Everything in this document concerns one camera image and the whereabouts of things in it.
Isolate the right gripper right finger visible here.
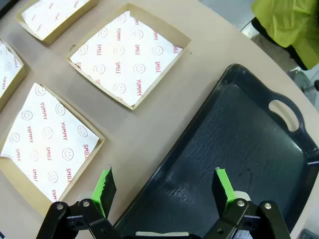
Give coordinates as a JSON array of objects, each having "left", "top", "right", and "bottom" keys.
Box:
[{"left": 204, "top": 168, "right": 291, "bottom": 239}]

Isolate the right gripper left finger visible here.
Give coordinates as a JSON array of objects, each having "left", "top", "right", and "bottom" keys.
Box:
[{"left": 36, "top": 166, "right": 123, "bottom": 239}]

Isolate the white printed liner paper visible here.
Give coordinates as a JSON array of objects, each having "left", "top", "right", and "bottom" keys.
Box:
[
  {"left": 0, "top": 83, "right": 100, "bottom": 203},
  {"left": 21, "top": 0, "right": 90, "bottom": 40},
  {"left": 0, "top": 41, "right": 23, "bottom": 98},
  {"left": 70, "top": 10, "right": 184, "bottom": 107}
]

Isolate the brown cardboard box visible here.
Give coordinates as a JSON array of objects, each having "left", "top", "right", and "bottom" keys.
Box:
[
  {"left": 0, "top": 83, "right": 106, "bottom": 216},
  {"left": 65, "top": 2, "right": 192, "bottom": 111},
  {"left": 15, "top": 0, "right": 99, "bottom": 46},
  {"left": 0, "top": 39, "right": 27, "bottom": 112}
]

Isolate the person in green jacket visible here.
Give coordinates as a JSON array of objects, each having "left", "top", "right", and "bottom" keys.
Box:
[{"left": 251, "top": 0, "right": 319, "bottom": 71}]

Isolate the large black handled tray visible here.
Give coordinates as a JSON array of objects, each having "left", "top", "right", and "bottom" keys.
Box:
[{"left": 113, "top": 64, "right": 319, "bottom": 239}]

